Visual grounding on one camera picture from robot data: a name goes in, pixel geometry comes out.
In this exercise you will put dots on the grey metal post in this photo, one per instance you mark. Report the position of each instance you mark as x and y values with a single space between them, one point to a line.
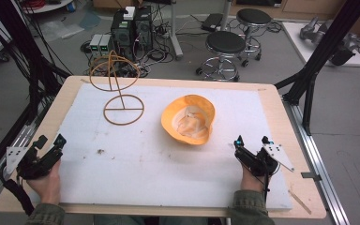
175 31
226 14

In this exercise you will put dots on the person's left hand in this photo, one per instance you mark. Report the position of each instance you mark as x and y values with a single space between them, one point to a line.
47 186

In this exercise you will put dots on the person's right hand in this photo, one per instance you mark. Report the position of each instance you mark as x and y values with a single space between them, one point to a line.
250 182

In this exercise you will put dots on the flat black box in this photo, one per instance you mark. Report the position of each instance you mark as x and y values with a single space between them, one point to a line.
212 22

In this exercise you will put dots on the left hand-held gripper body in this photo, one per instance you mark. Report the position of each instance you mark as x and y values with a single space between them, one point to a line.
16 157

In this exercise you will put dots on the white device on computer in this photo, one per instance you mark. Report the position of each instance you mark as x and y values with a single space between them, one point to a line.
129 13

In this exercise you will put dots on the black metal frame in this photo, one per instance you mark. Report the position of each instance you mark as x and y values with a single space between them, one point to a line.
11 28
325 47

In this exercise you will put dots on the grey tape piece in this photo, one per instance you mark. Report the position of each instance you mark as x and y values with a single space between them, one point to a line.
311 176

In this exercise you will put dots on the small silver box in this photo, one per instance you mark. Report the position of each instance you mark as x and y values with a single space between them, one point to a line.
95 42
105 42

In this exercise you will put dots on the orange bucket hat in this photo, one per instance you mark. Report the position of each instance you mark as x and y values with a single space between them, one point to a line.
172 118

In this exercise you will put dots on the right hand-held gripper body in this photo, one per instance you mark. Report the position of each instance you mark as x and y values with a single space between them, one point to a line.
279 155

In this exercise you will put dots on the thin wooden stick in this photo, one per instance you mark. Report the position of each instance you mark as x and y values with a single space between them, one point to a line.
300 202

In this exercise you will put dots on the black round stool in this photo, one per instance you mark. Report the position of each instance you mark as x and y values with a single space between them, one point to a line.
253 16
225 42

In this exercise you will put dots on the white floor board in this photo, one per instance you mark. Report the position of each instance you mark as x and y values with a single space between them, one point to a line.
296 37

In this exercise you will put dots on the black computer tower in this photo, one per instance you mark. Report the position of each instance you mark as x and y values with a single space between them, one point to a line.
143 29
122 34

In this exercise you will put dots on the white foam mat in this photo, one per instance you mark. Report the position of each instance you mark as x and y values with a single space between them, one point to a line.
137 178

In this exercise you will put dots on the aluminium rail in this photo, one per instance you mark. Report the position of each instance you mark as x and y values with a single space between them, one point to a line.
18 142
312 156

